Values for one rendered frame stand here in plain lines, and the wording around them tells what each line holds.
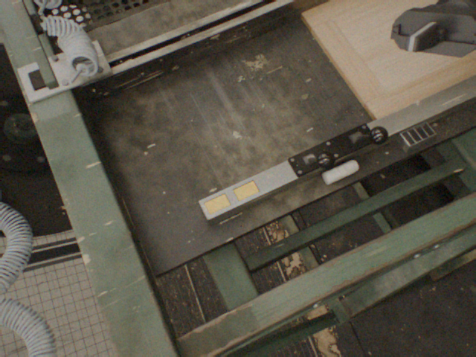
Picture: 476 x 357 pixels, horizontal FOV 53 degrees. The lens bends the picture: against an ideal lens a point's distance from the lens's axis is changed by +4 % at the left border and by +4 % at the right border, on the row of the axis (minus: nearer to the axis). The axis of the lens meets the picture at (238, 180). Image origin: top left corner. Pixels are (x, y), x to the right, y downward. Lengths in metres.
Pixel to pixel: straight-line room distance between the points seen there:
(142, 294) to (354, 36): 0.82
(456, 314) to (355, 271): 1.86
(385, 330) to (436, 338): 0.32
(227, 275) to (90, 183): 0.35
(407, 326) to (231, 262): 2.07
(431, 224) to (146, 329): 0.59
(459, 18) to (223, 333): 0.65
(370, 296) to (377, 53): 1.06
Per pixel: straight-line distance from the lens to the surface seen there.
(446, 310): 2.83
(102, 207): 0.99
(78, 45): 1.08
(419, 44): 0.71
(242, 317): 0.94
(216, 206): 1.01
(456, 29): 0.75
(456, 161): 1.24
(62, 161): 1.07
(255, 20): 1.26
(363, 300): 2.04
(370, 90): 1.20
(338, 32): 1.30
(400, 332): 3.06
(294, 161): 1.04
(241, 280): 1.04
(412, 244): 1.01
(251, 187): 1.02
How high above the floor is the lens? 2.23
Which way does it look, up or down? 35 degrees down
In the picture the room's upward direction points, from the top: 100 degrees counter-clockwise
